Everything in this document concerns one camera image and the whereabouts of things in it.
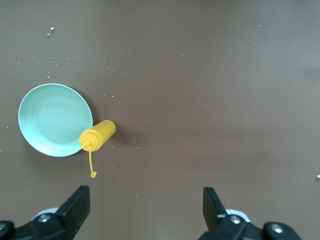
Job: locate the brown tablecloth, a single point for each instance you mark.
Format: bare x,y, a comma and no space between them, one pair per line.
200,100

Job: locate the yellow mustard squeeze bottle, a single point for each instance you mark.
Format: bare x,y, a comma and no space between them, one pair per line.
102,132

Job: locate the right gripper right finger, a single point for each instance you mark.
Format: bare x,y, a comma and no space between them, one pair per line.
225,230

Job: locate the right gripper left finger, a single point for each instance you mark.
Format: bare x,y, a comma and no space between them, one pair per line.
62,220

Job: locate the mint green plate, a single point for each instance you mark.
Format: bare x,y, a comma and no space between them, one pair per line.
52,120

